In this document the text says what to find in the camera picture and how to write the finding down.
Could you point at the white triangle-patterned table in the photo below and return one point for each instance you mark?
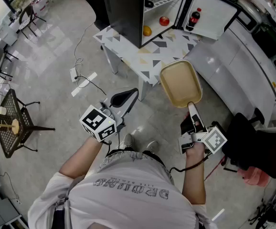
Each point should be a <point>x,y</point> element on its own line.
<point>138,49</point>

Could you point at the person's right forearm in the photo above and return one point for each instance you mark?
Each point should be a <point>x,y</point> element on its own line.
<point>195,175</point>

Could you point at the black metal chair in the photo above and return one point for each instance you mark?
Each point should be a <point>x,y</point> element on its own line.
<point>27,14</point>

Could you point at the white glossy cabinet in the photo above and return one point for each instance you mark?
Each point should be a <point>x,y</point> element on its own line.
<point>236,68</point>

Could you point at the white power strip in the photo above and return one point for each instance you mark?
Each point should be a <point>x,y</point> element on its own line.
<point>74,75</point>

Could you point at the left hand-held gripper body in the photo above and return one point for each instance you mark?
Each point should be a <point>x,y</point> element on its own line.
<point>97,123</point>

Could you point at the wooden stick stand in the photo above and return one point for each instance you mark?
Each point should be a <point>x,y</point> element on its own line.
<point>15,126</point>

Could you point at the pink cloth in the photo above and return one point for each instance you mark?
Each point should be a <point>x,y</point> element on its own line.
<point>255,178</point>

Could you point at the white floor tape strip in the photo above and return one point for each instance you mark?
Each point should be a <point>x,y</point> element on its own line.
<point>218,215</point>
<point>84,84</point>

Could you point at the orange fruit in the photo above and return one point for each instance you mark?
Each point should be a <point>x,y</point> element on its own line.
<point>147,31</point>

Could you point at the red apple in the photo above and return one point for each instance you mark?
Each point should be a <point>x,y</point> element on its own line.
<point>164,21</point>

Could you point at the black shorts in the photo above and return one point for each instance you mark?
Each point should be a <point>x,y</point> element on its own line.
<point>156,157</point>

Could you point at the person's shoe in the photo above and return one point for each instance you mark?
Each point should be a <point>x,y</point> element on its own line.
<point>152,146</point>
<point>128,141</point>

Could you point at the black lattice metal table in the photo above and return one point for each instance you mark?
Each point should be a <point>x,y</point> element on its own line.
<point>9,132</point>

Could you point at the black mini fridge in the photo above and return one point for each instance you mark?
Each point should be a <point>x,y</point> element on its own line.
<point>123,13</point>

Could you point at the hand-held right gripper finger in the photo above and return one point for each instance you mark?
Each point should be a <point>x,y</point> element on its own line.
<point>193,110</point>

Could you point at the black microwave oven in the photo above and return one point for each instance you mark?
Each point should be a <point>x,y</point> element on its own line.
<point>246,19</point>

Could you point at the person's left shoe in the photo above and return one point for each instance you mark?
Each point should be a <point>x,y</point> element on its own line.
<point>128,141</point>

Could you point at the cola bottle red cap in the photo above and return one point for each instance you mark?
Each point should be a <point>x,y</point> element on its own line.
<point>194,18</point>

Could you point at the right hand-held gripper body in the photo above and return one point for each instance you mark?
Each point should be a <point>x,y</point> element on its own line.
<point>214,139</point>

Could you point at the beige plastic tray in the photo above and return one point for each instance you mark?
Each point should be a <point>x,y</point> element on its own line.
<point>179,82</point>

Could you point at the dark green appliance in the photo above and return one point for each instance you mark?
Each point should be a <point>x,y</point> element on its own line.
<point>269,37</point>

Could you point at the person's left forearm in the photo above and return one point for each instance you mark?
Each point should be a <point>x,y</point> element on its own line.
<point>78,159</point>

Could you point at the black round object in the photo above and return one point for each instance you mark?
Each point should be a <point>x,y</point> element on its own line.
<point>149,3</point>

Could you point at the black office chair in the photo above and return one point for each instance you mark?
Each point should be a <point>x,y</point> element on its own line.
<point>259,147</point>

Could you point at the white printed t-shirt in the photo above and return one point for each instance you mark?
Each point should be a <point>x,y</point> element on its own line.
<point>128,209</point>

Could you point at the person's right shoe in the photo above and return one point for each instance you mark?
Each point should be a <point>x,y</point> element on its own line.
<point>152,146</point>

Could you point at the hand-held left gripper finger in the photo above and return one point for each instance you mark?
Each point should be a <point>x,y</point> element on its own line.
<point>132,101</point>
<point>119,92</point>

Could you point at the white desk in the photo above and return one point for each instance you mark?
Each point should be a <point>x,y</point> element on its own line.
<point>6,32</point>

